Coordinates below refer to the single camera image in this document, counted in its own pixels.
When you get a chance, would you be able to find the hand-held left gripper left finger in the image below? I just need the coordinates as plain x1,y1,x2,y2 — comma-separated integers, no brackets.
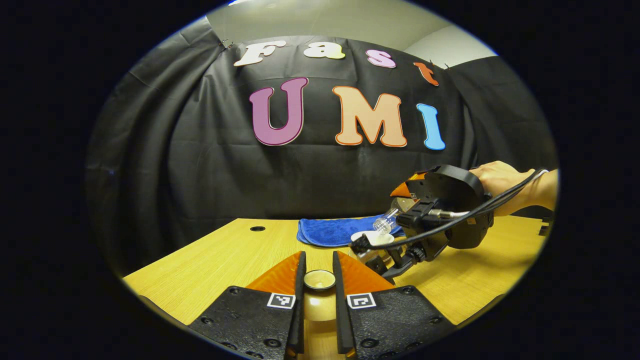
187,249,307,360

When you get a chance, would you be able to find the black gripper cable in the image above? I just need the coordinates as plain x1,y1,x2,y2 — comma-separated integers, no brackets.
350,169,549,251

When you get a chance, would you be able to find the blue towel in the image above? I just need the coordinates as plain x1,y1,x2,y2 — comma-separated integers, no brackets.
296,215,407,248

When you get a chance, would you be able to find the black backdrop cloth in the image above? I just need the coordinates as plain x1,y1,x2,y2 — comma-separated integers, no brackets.
86,20,558,276

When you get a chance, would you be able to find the cream teacup lid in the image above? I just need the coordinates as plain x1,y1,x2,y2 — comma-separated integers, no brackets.
303,268,337,322

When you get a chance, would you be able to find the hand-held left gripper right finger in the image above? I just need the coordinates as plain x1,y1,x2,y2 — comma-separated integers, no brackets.
332,249,458,360

